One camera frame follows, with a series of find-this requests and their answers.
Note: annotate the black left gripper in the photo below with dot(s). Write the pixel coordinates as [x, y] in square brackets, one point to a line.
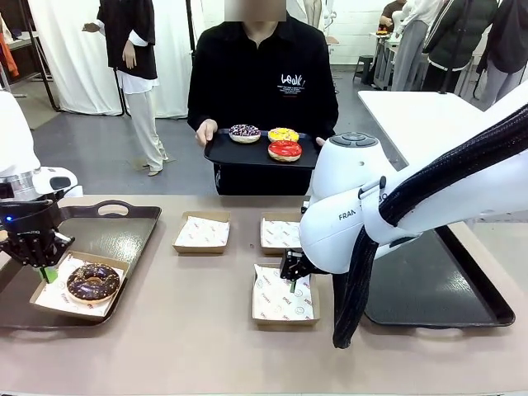
[24, 218]

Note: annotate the dark clothes rack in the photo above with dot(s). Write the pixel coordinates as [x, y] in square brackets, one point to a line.
[29, 53]

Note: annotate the bystander in dark puffer jacket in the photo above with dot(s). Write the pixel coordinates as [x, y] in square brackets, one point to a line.
[453, 33]

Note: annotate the person's right forearm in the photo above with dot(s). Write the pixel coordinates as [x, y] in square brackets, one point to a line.
[198, 107]

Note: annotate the red glazed donut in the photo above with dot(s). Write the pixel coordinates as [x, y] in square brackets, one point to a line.
[284, 152]

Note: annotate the brown cardboard food box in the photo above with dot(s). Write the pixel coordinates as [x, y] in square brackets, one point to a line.
[200, 249]
[272, 249]
[284, 321]
[66, 313]

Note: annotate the bystander in brown top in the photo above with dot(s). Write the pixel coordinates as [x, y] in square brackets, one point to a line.
[389, 12]

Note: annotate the white table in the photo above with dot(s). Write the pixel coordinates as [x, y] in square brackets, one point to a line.
[412, 119]

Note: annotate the mannequin black top white trousers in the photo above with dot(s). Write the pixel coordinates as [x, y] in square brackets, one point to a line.
[132, 41]

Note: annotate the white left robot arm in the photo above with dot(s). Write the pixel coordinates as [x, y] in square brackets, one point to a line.
[12, 136]

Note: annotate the bystander dark top grey trousers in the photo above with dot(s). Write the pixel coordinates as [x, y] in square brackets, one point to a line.
[507, 37]

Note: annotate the figure in grey trousers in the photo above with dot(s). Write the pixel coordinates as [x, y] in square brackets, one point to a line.
[408, 53]

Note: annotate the yellow glazed donut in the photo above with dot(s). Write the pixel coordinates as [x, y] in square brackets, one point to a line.
[283, 134]

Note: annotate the black serving tray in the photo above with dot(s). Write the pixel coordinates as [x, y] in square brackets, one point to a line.
[243, 154]

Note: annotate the white curtain backdrop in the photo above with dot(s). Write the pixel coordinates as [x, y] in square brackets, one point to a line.
[70, 53]

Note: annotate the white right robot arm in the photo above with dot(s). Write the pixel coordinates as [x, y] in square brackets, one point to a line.
[342, 177]

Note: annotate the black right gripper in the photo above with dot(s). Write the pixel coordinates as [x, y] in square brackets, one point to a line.
[314, 271]

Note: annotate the chocolate sprinkled donut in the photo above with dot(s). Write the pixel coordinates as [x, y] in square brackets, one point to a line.
[78, 288]

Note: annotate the purple white-striped donut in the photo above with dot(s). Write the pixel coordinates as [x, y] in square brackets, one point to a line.
[244, 134]

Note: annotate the black stool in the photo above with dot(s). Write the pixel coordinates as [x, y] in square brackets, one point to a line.
[365, 59]

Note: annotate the person's right hand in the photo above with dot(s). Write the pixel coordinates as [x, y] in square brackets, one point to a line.
[206, 132]

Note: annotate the orange garment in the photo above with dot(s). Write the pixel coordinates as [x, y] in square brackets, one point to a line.
[9, 62]

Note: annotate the person's left forearm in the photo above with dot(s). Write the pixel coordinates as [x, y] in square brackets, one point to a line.
[330, 115]

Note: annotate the person in black shirt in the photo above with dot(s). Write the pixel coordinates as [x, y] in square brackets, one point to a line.
[255, 82]

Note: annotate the black stand pole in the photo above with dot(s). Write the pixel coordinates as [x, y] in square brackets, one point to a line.
[190, 24]

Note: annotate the person's left hand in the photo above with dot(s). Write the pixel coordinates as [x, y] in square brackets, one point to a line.
[320, 141]

